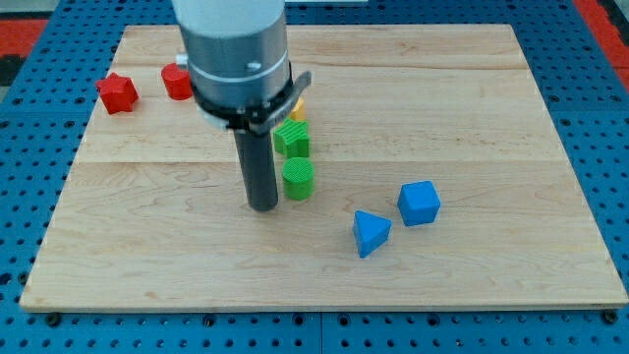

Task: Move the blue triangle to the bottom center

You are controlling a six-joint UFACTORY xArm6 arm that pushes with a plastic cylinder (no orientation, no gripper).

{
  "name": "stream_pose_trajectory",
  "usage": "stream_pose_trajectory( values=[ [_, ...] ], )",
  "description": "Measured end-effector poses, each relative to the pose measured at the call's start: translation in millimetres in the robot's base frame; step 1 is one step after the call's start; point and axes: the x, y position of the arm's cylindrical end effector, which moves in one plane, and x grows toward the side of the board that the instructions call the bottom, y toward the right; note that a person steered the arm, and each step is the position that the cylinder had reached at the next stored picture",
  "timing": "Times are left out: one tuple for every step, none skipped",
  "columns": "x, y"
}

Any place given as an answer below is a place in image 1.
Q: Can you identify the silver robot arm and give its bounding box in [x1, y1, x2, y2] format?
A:
[172, 0, 292, 130]

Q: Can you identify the green cylinder block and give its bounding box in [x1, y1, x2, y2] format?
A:
[282, 157, 315, 201]

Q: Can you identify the wooden board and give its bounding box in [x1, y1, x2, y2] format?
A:
[20, 25, 628, 313]

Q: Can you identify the yellow block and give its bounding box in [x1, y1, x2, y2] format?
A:
[289, 97, 307, 121]

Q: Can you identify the blue triangle block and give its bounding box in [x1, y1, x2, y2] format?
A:
[353, 210, 392, 259]

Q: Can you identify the red star block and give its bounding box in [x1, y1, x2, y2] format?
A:
[95, 73, 139, 115]

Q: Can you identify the black clamp bracket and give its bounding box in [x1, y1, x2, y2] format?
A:
[192, 71, 313, 135]

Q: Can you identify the blue cube block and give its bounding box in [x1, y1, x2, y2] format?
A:
[397, 181, 440, 227]

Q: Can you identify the green star block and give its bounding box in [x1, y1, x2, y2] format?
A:
[273, 119, 311, 158]

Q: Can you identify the red cylinder block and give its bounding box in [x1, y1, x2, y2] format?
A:
[161, 63, 193, 100]

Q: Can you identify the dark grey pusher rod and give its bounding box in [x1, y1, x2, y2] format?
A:
[234, 132, 278, 211]

